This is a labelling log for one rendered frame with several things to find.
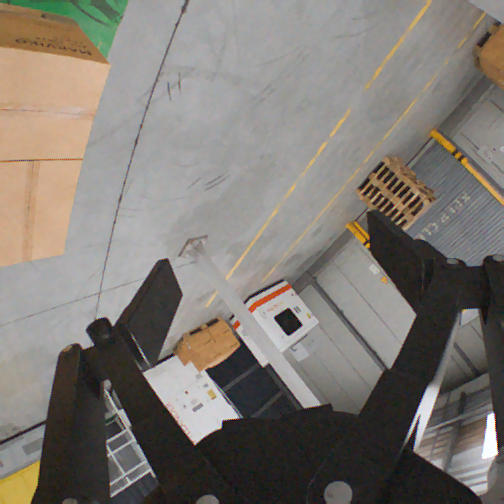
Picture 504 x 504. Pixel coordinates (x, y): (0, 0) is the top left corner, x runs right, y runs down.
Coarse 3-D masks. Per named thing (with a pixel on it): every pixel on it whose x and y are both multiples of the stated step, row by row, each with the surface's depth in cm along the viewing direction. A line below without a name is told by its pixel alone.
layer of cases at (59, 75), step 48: (0, 48) 60; (48, 48) 72; (96, 48) 91; (0, 96) 70; (48, 96) 81; (96, 96) 92; (0, 144) 81; (48, 144) 94; (0, 192) 93; (48, 192) 109; (0, 240) 108; (48, 240) 129
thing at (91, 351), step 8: (120, 336) 14; (88, 352) 13; (96, 352) 13; (88, 360) 12; (96, 360) 12; (88, 368) 12; (96, 368) 13; (88, 376) 13; (96, 376) 13; (104, 376) 13; (88, 384) 13
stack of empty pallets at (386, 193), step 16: (384, 160) 570; (400, 160) 622; (368, 176) 603; (384, 176) 580; (400, 176) 558; (368, 192) 655; (384, 192) 589; (400, 192) 576; (416, 192) 546; (432, 192) 615; (384, 208) 596; (400, 208) 575; (416, 208) 587; (400, 224) 626
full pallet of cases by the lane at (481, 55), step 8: (488, 32) 378; (496, 32) 365; (488, 40) 378; (496, 40) 370; (480, 48) 392; (488, 48) 383; (496, 48) 375; (480, 56) 403; (488, 56) 388; (496, 56) 379; (480, 64) 442; (488, 64) 406; (496, 64) 384; (488, 72) 446; (496, 72) 410; (496, 80) 448
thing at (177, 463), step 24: (96, 336) 13; (120, 360) 11; (120, 384) 10; (144, 384) 10; (144, 408) 9; (144, 432) 7; (168, 432) 7; (144, 456) 7; (168, 456) 6; (192, 456) 6; (168, 480) 6; (192, 480) 5; (216, 480) 5
